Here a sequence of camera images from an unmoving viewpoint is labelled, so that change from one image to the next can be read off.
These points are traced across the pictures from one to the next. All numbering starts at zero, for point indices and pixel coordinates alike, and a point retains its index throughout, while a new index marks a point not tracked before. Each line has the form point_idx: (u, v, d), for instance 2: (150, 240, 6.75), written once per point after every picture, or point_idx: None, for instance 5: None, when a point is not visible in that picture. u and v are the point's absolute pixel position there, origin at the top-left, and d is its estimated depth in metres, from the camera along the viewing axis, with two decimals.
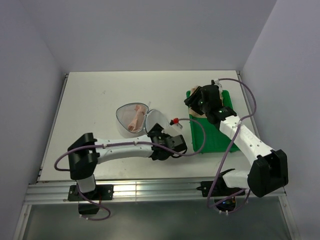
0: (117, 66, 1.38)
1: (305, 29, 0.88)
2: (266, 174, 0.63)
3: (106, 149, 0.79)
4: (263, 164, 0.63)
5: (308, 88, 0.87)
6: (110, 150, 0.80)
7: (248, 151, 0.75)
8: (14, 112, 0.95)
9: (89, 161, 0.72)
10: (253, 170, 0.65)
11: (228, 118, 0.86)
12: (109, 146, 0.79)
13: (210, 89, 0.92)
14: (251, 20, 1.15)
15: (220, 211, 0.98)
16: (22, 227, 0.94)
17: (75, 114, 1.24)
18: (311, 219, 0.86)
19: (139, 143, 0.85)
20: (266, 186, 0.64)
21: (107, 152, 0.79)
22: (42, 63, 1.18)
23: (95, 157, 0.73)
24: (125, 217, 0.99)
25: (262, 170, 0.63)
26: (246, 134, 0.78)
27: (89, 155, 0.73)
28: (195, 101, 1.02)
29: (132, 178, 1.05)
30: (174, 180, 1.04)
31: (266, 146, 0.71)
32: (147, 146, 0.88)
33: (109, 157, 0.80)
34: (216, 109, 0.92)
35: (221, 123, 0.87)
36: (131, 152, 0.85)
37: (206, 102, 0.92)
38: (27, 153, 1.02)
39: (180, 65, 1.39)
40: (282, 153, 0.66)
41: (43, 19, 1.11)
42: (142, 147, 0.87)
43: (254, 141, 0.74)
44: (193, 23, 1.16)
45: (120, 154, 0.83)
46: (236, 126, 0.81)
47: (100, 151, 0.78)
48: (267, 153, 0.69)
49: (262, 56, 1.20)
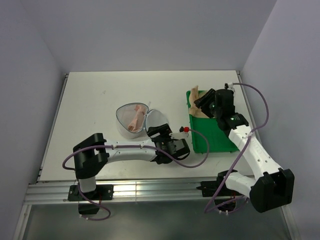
0: (117, 66, 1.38)
1: (306, 30, 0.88)
2: (269, 192, 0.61)
3: (115, 150, 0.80)
4: (268, 182, 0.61)
5: (309, 89, 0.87)
6: (119, 151, 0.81)
7: (254, 165, 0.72)
8: (14, 112, 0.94)
9: (98, 160, 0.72)
10: (257, 186, 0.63)
11: (240, 127, 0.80)
12: (117, 147, 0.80)
13: (225, 92, 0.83)
14: (251, 20, 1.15)
15: (220, 211, 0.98)
16: (23, 228, 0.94)
17: (75, 114, 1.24)
18: (311, 220, 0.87)
19: (145, 146, 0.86)
20: (268, 203, 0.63)
21: (116, 153, 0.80)
22: (42, 63, 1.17)
23: (104, 156, 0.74)
24: (125, 217, 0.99)
25: (266, 188, 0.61)
26: (255, 147, 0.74)
27: (98, 155, 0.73)
28: (205, 104, 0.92)
29: (132, 178, 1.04)
30: (174, 180, 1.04)
31: (274, 164, 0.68)
32: (152, 149, 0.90)
33: (116, 158, 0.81)
34: (228, 116, 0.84)
35: (231, 131, 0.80)
36: (136, 155, 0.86)
37: (218, 108, 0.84)
38: (27, 154, 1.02)
39: (180, 65, 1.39)
40: (290, 173, 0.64)
41: (42, 19, 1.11)
42: (147, 150, 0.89)
43: (263, 157, 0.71)
44: (193, 23, 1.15)
45: (126, 156, 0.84)
46: (246, 138, 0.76)
47: (109, 151, 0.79)
48: (274, 171, 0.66)
49: (262, 56, 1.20)
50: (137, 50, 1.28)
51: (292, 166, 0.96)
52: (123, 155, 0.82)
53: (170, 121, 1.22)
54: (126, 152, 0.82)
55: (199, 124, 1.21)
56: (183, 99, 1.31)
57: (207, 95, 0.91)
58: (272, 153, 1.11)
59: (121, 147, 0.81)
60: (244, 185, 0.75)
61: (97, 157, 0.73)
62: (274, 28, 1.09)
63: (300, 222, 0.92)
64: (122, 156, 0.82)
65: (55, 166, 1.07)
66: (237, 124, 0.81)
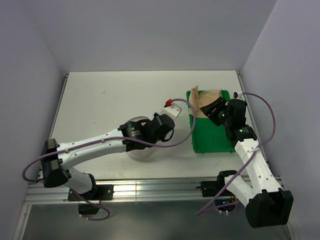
0: (117, 66, 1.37)
1: (305, 30, 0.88)
2: (265, 209, 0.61)
3: (70, 152, 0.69)
4: (264, 200, 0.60)
5: (309, 88, 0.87)
6: (74, 153, 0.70)
7: (254, 180, 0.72)
8: (14, 111, 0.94)
9: (52, 169, 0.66)
10: (253, 201, 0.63)
11: (247, 141, 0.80)
12: (71, 149, 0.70)
13: (238, 103, 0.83)
14: (251, 20, 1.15)
15: (220, 211, 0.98)
16: (22, 227, 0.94)
17: (74, 114, 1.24)
18: (310, 220, 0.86)
19: (106, 140, 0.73)
20: (261, 219, 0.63)
21: (71, 157, 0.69)
22: (41, 63, 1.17)
23: (56, 164, 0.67)
24: (125, 217, 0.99)
25: (262, 205, 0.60)
26: (259, 163, 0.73)
27: (51, 164, 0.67)
28: (215, 111, 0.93)
29: (132, 178, 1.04)
30: (174, 181, 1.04)
31: (275, 183, 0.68)
32: (119, 140, 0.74)
33: (77, 160, 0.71)
34: (237, 127, 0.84)
35: (237, 143, 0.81)
36: (100, 151, 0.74)
37: (230, 118, 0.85)
38: (27, 153, 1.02)
39: (180, 64, 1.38)
40: (290, 195, 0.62)
41: (42, 19, 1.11)
42: (111, 143, 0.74)
43: (265, 173, 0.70)
44: (193, 22, 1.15)
45: (88, 155, 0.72)
46: (251, 152, 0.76)
47: (63, 156, 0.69)
48: (273, 190, 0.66)
49: (262, 56, 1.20)
50: (137, 50, 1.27)
51: (292, 166, 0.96)
52: (81, 156, 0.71)
53: None
54: (87, 151, 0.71)
55: (199, 124, 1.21)
56: (183, 99, 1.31)
57: (218, 102, 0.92)
58: (272, 153, 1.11)
59: (76, 148, 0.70)
60: (241, 194, 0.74)
61: (50, 166, 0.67)
62: (274, 27, 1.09)
63: (300, 222, 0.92)
64: (80, 158, 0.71)
65: None
66: (245, 135, 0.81)
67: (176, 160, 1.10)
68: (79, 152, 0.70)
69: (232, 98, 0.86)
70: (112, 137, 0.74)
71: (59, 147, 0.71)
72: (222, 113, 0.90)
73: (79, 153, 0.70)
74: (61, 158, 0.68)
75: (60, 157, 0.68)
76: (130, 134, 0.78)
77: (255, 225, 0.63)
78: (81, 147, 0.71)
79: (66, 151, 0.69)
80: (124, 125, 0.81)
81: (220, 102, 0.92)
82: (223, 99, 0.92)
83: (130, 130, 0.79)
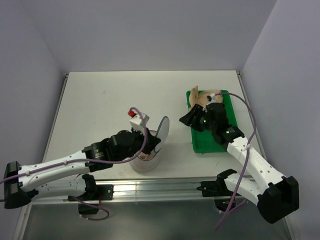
0: (117, 66, 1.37)
1: (305, 30, 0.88)
2: (278, 202, 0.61)
3: (31, 175, 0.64)
4: (275, 193, 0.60)
5: (308, 88, 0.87)
6: (36, 176, 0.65)
7: (256, 176, 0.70)
8: (14, 111, 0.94)
9: (11, 192, 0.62)
10: (265, 198, 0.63)
11: (237, 140, 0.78)
12: (33, 172, 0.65)
13: (217, 107, 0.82)
14: (251, 20, 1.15)
15: (220, 211, 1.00)
16: (23, 227, 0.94)
17: (74, 114, 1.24)
18: (310, 220, 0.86)
19: (70, 162, 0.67)
20: (275, 212, 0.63)
21: (32, 180, 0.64)
22: (41, 62, 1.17)
23: (15, 188, 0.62)
24: (125, 217, 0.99)
25: (274, 199, 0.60)
26: (255, 158, 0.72)
27: (11, 187, 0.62)
28: (196, 119, 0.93)
29: (132, 178, 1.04)
30: (174, 181, 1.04)
31: (277, 173, 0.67)
32: (82, 163, 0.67)
33: (38, 183, 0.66)
34: (223, 129, 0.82)
35: (228, 145, 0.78)
36: (64, 174, 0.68)
37: (213, 123, 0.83)
38: (27, 153, 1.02)
39: (180, 65, 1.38)
40: (294, 180, 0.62)
41: (42, 19, 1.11)
42: (75, 165, 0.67)
43: (264, 167, 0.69)
44: (193, 22, 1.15)
45: (51, 178, 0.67)
46: (245, 150, 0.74)
47: (23, 180, 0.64)
48: (278, 181, 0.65)
49: (262, 56, 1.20)
50: (137, 50, 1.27)
51: (292, 166, 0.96)
52: (43, 179, 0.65)
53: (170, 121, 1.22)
54: (50, 174, 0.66)
55: None
56: (183, 99, 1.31)
57: (195, 110, 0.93)
58: (272, 153, 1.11)
59: (39, 171, 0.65)
60: (248, 193, 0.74)
61: (10, 190, 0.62)
62: (274, 27, 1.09)
63: (300, 222, 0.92)
64: (43, 181, 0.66)
65: None
66: (233, 136, 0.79)
67: (176, 160, 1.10)
68: (40, 175, 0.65)
69: (209, 103, 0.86)
70: (74, 158, 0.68)
71: (20, 170, 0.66)
72: (203, 120, 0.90)
73: (41, 176, 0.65)
74: (21, 181, 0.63)
75: (19, 180, 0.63)
76: (94, 156, 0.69)
77: (275, 219, 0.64)
78: (43, 170, 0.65)
79: (27, 174, 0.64)
80: (88, 146, 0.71)
81: (197, 109, 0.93)
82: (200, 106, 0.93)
83: (94, 151, 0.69)
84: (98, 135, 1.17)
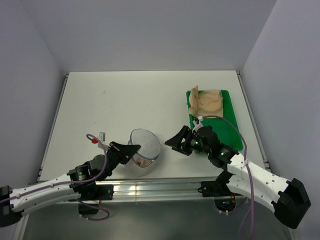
0: (117, 66, 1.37)
1: (305, 30, 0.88)
2: (294, 208, 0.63)
3: (21, 198, 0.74)
4: (288, 201, 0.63)
5: (308, 87, 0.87)
6: (25, 198, 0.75)
7: (263, 188, 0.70)
8: (14, 111, 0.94)
9: (4, 213, 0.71)
10: (281, 208, 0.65)
11: (234, 159, 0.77)
12: (23, 195, 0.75)
13: (207, 133, 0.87)
14: (251, 20, 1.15)
15: (220, 211, 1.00)
16: (23, 227, 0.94)
17: (74, 114, 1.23)
18: (310, 220, 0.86)
19: (56, 184, 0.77)
20: (292, 215, 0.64)
21: (22, 202, 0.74)
22: (41, 62, 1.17)
23: (7, 210, 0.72)
24: (125, 217, 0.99)
25: (290, 206, 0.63)
26: (256, 171, 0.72)
27: (5, 208, 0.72)
28: (186, 142, 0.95)
29: (132, 178, 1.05)
30: (174, 181, 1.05)
31: (280, 178, 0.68)
32: (66, 185, 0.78)
33: (28, 204, 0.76)
34: (217, 151, 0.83)
35: (228, 166, 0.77)
36: (51, 195, 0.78)
37: (207, 147, 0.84)
38: (27, 153, 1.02)
39: (180, 65, 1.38)
40: (298, 182, 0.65)
41: (41, 18, 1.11)
42: (61, 187, 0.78)
43: (267, 177, 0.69)
44: (193, 22, 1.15)
45: (39, 199, 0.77)
46: (245, 167, 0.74)
47: (14, 202, 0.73)
48: (286, 188, 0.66)
49: (262, 56, 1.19)
50: (137, 49, 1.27)
51: (292, 167, 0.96)
52: (32, 200, 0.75)
53: (170, 121, 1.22)
54: (37, 196, 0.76)
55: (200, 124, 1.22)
56: (183, 99, 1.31)
57: (184, 132, 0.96)
58: (272, 153, 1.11)
59: (28, 193, 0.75)
60: (261, 199, 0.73)
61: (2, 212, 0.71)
62: (274, 27, 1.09)
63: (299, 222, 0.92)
64: (32, 202, 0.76)
65: (55, 166, 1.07)
66: (229, 156, 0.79)
67: (176, 160, 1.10)
68: (29, 197, 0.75)
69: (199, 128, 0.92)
70: (60, 181, 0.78)
71: (12, 193, 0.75)
72: (195, 141, 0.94)
73: (30, 198, 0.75)
74: (12, 203, 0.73)
75: (11, 202, 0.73)
76: (77, 177, 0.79)
77: (297, 224, 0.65)
78: (32, 192, 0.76)
79: (17, 197, 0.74)
80: (72, 169, 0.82)
81: (186, 132, 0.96)
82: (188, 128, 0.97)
83: (77, 174, 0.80)
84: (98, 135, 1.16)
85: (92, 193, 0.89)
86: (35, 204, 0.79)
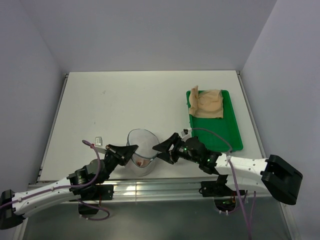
0: (117, 66, 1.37)
1: (305, 30, 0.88)
2: (279, 181, 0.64)
3: (23, 201, 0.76)
4: (269, 176, 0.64)
5: (308, 87, 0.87)
6: (27, 201, 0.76)
7: (250, 175, 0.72)
8: (14, 111, 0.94)
9: (8, 216, 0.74)
10: (269, 187, 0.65)
11: (219, 160, 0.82)
12: (24, 199, 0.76)
13: (195, 144, 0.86)
14: (252, 19, 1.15)
15: (220, 211, 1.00)
16: (22, 228, 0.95)
17: (74, 114, 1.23)
18: (310, 220, 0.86)
19: (56, 188, 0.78)
20: (284, 189, 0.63)
21: (24, 205, 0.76)
22: (41, 62, 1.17)
23: (10, 213, 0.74)
24: (125, 217, 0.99)
25: (274, 180, 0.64)
26: (237, 161, 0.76)
27: (8, 211, 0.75)
28: (174, 149, 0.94)
29: (133, 178, 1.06)
30: (174, 181, 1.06)
31: (259, 160, 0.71)
32: (66, 188, 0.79)
33: (29, 208, 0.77)
34: (204, 158, 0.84)
35: (217, 168, 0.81)
36: (52, 199, 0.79)
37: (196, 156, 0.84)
38: (27, 153, 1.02)
39: (180, 65, 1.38)
40: (274, 157, 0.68)
41: (41, 18, 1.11)
42: (61, 191, 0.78)
43: (248, 164, 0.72)
44: (193, 22, 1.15)
45: (40, 203, 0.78)
46: (227, 162, 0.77)
47: (16, 205, 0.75)
48: (265, 166, 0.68)
49: (262, 56, 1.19)
50: (137, 49, 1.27)
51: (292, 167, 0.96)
52: (34, 203, 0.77)
53: (170, 121, 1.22)
54: (38, 200, 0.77)
55: (200, 124, 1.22)
56: (183, 99, 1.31)
57: (174, 138, 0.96)
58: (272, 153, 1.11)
59: (29, 197, 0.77)
60: (257, 186, 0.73)
61: (5, 215, 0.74)
62: (274, 27, 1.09)
63: (300, 221, 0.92)
64: (33, 205, 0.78)
65: (55, 166, 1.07)
66: (214, 160, 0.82)
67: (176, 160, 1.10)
68: (31, 200, 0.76)
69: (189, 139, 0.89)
70: (60, 185, 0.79)
71: (14, 197, 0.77)
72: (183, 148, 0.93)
73: (31, 201, 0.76)
74: (15, 207, 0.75)
75: (13, 206, 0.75)
76: (77, 182, 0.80)
77: (294, 198, 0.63)
78: (33, 195, 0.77)
79: (19, 201, 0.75)
80: (72, 173, 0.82)
81: (176, 137, 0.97)
82: (176, 135, 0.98)
83: (77, 178, 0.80)
84: (98, 135, 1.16)
85: (91, 194, 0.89)
86: (36, 207, 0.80)
